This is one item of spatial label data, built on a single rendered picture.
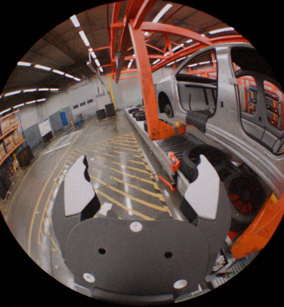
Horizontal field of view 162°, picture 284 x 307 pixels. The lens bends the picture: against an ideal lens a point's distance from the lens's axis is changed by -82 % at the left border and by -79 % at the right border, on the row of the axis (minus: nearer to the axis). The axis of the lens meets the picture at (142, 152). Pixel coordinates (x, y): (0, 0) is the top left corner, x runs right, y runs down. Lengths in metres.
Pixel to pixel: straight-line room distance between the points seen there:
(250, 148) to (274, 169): 0.34
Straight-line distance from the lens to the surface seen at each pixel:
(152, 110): 1.69
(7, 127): 10.28
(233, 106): 1.12
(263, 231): 0.63
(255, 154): 1.05
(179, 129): 1.97
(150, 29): 2.21
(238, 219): 1.03
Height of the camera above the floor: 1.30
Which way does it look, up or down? 30 degrees down
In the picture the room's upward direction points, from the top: 10 degrees counter-clockwise
